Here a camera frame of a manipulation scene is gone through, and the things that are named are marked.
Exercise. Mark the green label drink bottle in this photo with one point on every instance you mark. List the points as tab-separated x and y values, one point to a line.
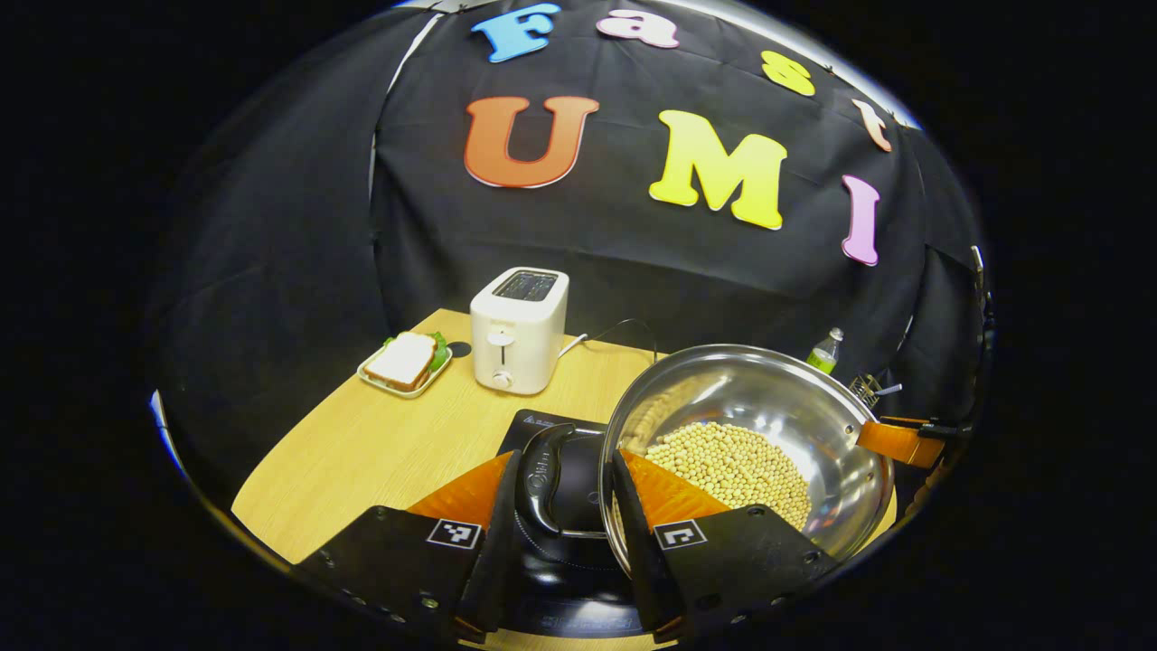
823	357

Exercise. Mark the white toaster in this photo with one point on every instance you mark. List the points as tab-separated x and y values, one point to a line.
515	344

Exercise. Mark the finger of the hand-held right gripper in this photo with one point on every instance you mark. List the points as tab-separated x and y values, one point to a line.
895	441

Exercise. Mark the black induction cooktop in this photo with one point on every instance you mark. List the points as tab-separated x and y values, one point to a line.
578	579

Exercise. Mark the stainless steel pot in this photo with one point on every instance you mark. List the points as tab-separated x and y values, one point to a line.
768	389

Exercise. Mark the pile of soybeans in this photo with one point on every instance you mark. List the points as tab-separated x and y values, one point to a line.
732	466

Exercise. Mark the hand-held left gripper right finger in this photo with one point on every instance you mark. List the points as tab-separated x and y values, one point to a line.
646	570

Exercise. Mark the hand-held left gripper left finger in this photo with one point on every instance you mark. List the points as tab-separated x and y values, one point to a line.
502	561

